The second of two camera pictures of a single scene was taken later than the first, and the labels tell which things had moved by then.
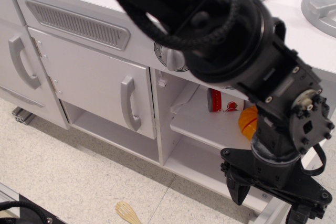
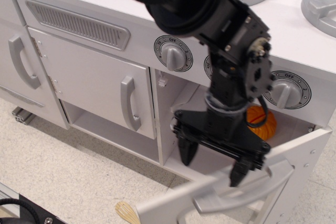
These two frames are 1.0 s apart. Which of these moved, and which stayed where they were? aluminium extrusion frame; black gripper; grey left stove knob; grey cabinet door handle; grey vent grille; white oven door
Moved: black gripper; white oven door
Stayed: aluminium extrusion frame; grey vent grille; grey left stove knob; grey cabinet door handle
